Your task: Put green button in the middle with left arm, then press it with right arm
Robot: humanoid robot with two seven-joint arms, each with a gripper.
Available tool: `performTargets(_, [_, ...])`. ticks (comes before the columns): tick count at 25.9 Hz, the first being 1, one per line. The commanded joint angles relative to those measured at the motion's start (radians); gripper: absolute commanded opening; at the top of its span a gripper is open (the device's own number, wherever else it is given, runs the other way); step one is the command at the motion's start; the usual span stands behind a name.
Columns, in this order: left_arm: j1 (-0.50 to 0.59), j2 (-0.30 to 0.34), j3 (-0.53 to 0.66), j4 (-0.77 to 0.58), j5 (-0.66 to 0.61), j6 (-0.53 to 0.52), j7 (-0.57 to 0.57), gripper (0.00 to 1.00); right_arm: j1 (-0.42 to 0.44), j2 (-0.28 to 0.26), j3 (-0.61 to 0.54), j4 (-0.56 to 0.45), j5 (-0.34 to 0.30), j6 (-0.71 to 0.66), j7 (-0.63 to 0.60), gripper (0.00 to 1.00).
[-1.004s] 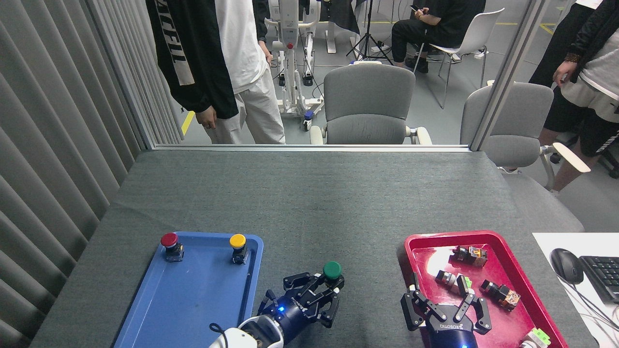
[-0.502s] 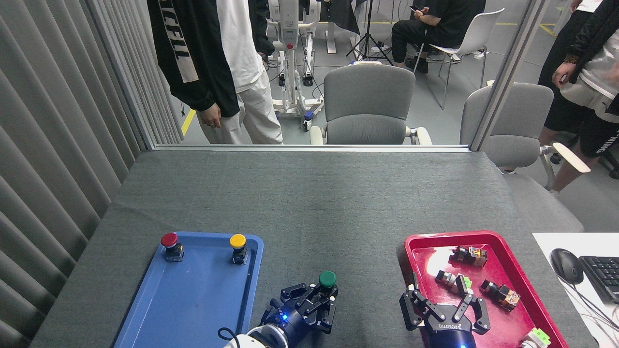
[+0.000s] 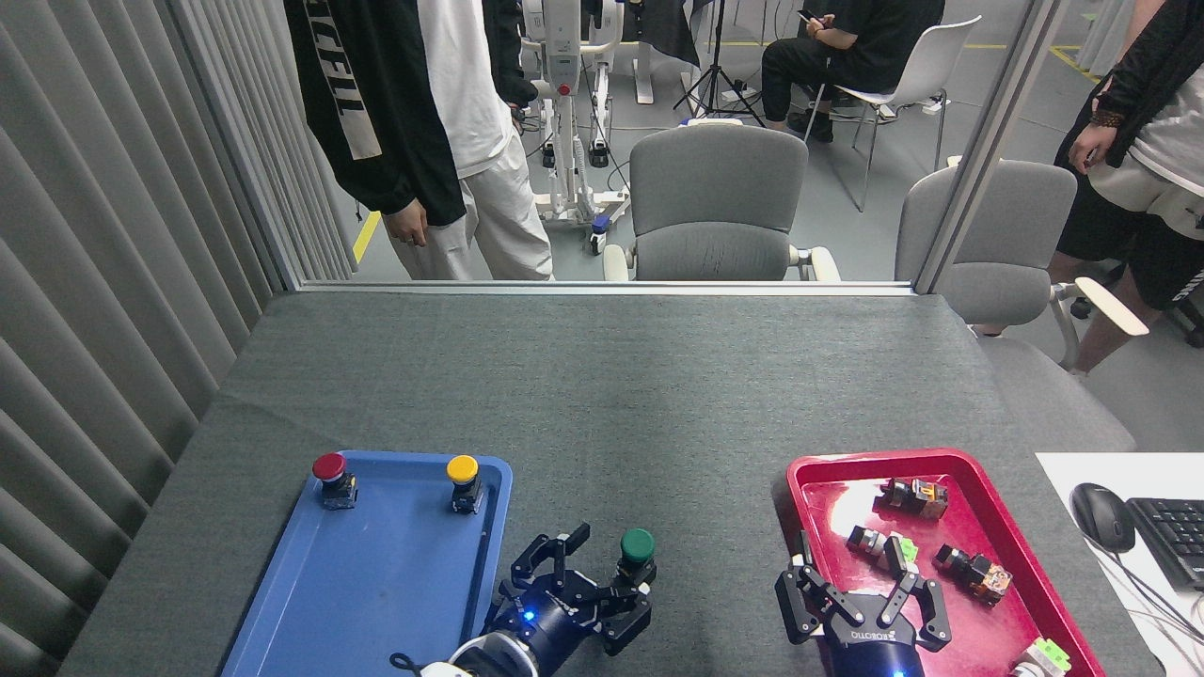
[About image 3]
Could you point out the silver rail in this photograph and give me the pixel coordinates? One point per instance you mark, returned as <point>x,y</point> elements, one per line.
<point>602,288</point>

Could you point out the red push button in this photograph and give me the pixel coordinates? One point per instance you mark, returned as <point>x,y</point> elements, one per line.
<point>329,466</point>

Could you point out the blue plastic tray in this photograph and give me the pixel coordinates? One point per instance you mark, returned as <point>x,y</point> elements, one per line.
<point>376,583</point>

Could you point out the red plastic tray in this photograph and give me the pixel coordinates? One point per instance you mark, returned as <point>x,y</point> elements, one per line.
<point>997,630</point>

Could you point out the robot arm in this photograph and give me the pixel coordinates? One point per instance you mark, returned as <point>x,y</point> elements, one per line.
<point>470,658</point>

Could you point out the white switch with green lever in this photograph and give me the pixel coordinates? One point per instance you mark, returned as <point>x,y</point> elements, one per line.
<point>1042,658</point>

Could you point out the grey office chair white armrests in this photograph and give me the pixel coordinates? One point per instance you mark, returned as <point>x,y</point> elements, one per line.
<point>715,188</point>
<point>1006,226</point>

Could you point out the person's right hand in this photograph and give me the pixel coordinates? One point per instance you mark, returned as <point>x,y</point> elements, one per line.
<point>406,224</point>

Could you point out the black switch with orange face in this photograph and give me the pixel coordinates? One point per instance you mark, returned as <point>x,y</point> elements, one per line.
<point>917,498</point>

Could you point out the white plastic chair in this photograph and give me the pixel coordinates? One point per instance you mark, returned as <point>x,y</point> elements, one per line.
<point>926,66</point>

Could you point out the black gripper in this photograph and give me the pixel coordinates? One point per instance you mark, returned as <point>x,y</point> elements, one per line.
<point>875,653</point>
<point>546,630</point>

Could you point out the black keyboard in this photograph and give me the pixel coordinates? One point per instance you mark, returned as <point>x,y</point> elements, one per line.
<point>1171,536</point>

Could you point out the person's hand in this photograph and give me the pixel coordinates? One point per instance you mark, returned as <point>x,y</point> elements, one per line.
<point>1093,146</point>

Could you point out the black switch with brown block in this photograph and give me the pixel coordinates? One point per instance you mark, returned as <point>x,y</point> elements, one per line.
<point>978,574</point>

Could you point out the yellow push button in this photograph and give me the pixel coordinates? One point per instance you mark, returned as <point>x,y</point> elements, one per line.
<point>462,468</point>

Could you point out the black computer mouse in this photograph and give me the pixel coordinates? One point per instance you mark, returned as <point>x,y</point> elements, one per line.
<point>1102,517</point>

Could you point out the green push button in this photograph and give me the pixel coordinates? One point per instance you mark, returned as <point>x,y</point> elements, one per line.
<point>637,544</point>

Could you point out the person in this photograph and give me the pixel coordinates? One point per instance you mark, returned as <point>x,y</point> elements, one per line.
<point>395,94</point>
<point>875,47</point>
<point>1148,188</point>

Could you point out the white desk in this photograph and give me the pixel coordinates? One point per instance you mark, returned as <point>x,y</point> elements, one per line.
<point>1082,583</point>

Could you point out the grey switch with green cap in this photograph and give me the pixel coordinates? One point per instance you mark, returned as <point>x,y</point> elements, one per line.
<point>867,541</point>

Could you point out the grey vertical blind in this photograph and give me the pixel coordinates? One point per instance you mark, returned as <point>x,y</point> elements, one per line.
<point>94,282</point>

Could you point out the white stand on wheels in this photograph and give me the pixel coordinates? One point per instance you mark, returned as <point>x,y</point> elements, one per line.
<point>562,56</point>

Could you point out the silver post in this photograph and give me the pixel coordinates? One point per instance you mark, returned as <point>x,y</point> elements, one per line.
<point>988,150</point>
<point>240,150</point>

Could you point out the black tripod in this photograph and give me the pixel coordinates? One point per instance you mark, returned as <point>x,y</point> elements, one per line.
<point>718,56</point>

